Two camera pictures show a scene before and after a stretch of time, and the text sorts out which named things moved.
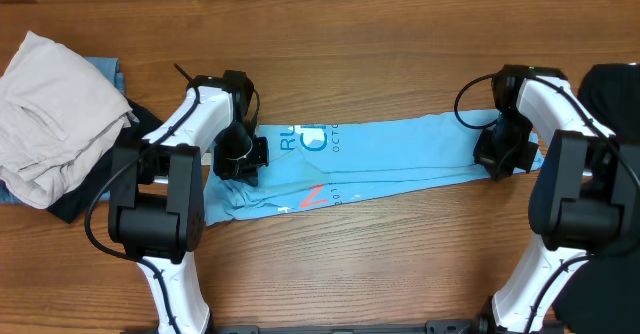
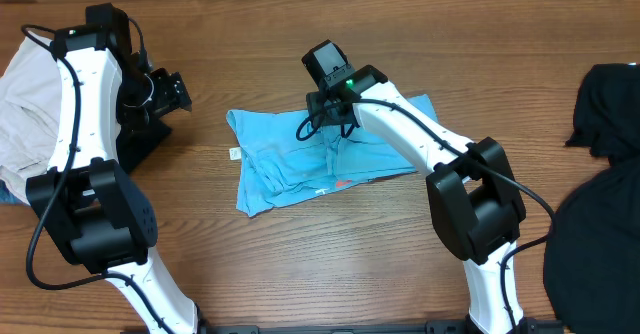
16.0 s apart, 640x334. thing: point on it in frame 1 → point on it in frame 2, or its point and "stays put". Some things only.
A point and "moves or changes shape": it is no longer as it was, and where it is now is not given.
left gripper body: x=235 y=154 → x=167 y=95
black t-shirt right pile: x=603 y=297 stays put
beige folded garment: x=59 y=114 stays put
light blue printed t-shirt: x=317 y=162 moves or changes shape
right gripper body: x=507 y=147 → x=324 y=113
